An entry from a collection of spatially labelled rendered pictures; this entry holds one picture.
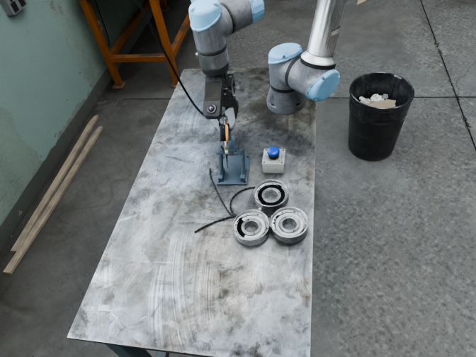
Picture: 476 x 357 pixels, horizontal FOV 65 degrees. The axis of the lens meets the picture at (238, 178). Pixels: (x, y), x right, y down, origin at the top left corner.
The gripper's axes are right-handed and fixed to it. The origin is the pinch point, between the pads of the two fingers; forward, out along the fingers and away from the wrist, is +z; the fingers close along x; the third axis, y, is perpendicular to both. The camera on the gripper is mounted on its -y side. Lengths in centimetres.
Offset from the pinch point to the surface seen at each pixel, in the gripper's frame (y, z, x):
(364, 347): -27, 100, -49
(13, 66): 96, 31, 143
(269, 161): 0.9, 15.2, -12.0
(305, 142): 14.3, 19.7, -23.6
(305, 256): -30.0, 19.7, -23.0
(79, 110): 128, 89, 142
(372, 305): -9, 100, -54
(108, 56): 171, 71, 126
